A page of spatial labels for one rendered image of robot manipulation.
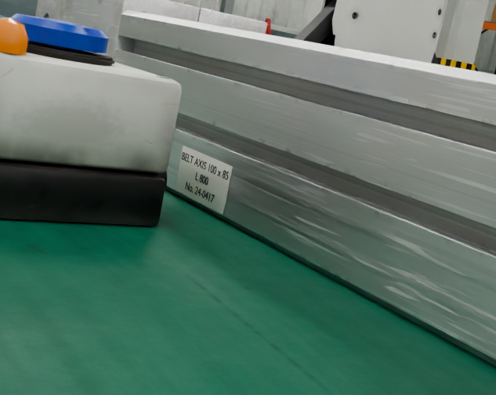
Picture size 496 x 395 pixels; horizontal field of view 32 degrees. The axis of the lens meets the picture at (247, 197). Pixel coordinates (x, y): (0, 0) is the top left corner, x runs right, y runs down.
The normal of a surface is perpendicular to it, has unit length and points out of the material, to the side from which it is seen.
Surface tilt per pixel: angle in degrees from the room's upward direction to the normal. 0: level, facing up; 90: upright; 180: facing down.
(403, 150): 90
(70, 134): 90
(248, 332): 0
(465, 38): 90
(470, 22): 90
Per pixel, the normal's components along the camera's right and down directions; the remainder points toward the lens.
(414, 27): 0.56, 0.31
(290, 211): -0.83, -0.07
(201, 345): 0.19, -0.97
